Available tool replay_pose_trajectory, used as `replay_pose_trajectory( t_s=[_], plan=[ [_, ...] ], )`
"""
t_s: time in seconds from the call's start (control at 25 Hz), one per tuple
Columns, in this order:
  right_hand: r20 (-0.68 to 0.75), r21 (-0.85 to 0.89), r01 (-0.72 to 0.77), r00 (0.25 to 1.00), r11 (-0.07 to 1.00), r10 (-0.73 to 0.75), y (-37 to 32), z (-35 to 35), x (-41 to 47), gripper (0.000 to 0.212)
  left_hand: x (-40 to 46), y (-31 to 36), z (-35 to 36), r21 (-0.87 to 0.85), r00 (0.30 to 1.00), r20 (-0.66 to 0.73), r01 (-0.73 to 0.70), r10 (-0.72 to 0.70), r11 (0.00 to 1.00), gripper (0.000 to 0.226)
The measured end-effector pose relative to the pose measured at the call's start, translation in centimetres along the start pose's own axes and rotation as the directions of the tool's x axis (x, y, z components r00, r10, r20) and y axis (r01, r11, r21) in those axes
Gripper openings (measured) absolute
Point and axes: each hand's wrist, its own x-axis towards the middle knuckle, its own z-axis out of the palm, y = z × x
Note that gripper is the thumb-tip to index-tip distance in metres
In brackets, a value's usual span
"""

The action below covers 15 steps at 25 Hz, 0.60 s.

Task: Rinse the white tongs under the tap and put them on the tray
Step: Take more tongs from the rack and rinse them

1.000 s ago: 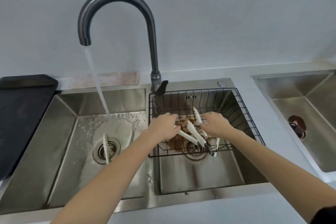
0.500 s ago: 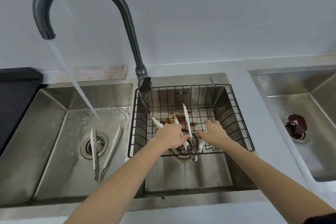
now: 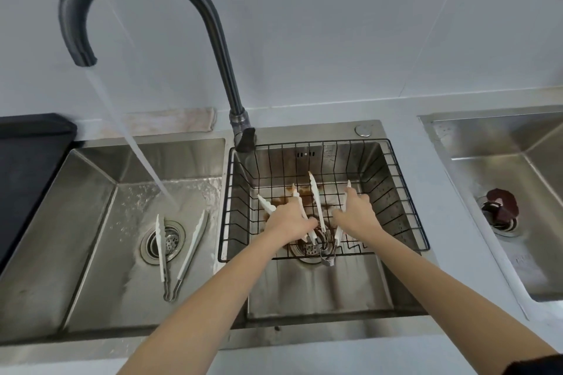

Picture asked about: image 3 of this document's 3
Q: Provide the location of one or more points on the person's left hand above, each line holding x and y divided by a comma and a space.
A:
288, 221

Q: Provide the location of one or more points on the person's right hand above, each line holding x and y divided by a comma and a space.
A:
358, 218

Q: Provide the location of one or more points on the person's right thumb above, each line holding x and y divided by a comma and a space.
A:
338, 215

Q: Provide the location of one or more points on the person's left thumb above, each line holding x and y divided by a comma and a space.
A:
308, 224

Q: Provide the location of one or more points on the white-tipped steel tongs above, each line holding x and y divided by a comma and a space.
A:
317, 203
266, 203
162, 251

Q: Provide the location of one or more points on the person's left forearm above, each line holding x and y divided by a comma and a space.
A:
206, 304

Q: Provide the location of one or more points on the person's right forearm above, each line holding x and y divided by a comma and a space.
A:
444, 300

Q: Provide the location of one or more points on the round steel drain strainer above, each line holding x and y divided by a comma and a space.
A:
169, 240
310, 250

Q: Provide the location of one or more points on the round steel sink knob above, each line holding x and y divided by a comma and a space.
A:
363, 130

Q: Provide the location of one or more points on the dark red drain stopper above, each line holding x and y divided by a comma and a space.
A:
503, 203

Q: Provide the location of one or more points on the stainless steel single sink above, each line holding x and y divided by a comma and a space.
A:
506, 159

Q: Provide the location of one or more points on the pinkish white cloth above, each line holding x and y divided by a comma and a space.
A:
158, 122

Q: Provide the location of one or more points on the stream of running water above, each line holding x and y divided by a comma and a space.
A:
132, 142

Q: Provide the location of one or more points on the dark grey gooseneck faucet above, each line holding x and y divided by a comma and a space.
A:
220, 43

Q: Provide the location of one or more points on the stainless steel double sink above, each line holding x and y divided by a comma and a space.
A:
105, 256

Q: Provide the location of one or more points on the black sleeve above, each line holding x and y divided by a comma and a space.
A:
539, 366

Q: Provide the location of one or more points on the black cooktop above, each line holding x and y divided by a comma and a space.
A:
26, 168

